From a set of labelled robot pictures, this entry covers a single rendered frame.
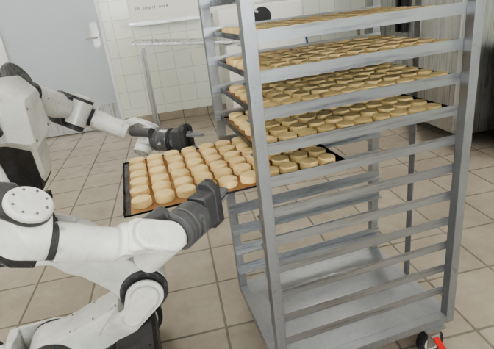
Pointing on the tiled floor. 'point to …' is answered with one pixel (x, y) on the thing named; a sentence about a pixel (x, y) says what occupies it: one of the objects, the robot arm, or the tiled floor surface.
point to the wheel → (424, 340)
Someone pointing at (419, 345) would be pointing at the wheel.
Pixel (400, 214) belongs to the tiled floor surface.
